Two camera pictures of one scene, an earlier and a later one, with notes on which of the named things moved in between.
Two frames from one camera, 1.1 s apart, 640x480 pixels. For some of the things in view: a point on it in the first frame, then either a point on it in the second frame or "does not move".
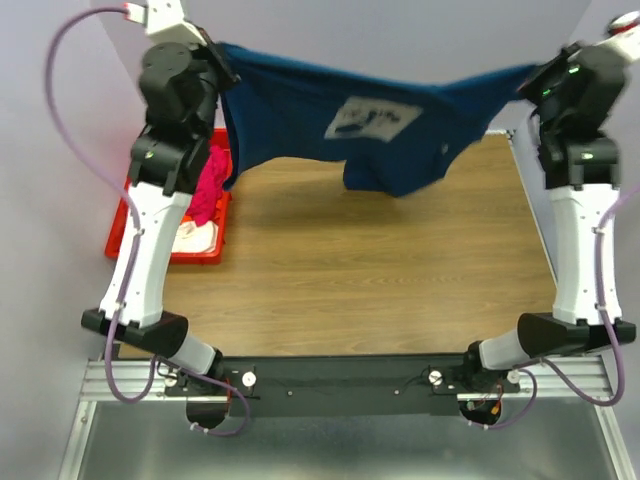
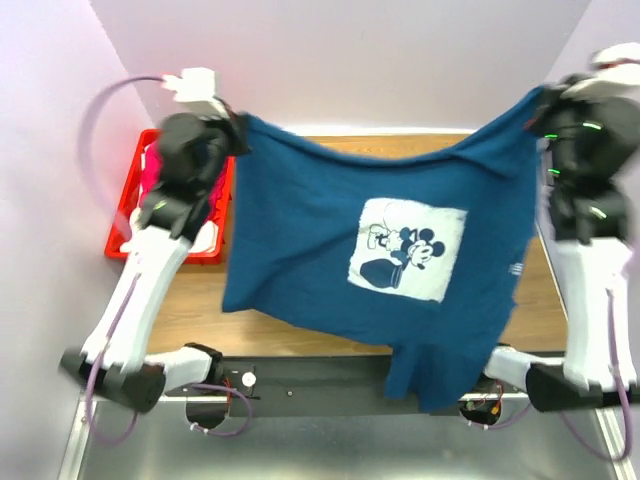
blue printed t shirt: x=384 y=128 to x=414 y=253
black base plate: x=353 y=386 does not move
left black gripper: x=209 y=54 to x=240 y=141
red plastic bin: x=219 y=138 does not move
